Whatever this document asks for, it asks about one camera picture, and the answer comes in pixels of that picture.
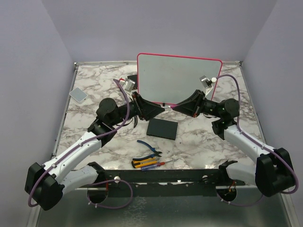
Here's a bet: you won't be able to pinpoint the red blue screwdriver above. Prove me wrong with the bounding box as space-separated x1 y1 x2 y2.
141 159 174 171

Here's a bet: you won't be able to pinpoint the blue handled cutting pliers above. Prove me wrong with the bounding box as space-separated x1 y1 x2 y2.
137 140 162 157

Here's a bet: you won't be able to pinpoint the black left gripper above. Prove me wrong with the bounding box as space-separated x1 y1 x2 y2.
110 92 165 126

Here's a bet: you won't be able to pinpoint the yellow black utility knife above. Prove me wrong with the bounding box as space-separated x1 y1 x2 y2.
131 157 158 169

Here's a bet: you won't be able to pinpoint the pink framed whiteboard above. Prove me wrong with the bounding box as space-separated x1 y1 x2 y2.
137 53 223 105

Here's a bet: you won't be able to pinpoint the black flat network switch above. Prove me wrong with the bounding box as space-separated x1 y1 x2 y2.
146 118 178 140

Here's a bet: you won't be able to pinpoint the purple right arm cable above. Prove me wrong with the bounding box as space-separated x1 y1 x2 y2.
213 74 299 207

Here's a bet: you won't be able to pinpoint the black rear network switch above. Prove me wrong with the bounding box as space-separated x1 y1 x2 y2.
127 74 138 90

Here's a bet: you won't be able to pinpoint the white whiteboard marker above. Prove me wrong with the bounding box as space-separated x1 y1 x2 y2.
163 106 174 110

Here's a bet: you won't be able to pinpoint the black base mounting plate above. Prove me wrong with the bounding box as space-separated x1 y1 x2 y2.
78 165 251 198

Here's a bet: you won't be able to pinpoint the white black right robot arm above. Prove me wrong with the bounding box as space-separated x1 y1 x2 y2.
173 90 298 197

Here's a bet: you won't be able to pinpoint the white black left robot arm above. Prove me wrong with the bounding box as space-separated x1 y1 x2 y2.
25 92 165 210

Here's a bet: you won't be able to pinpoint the black handled wire stripper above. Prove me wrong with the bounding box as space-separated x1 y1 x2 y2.
127 116 138 128

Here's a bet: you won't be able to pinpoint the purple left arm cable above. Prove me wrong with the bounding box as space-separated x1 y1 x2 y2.
27 79 134 210

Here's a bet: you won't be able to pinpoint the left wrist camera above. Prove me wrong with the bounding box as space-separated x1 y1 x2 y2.
119 79 135 92

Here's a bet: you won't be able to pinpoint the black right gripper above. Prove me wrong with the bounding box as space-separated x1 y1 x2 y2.
173 89 223 118

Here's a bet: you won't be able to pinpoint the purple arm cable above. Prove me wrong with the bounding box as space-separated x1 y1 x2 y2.
213 74 299 207
27 79 134 210

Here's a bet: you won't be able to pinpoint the small white square box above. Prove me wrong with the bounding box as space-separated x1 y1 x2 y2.
69 87 88 103

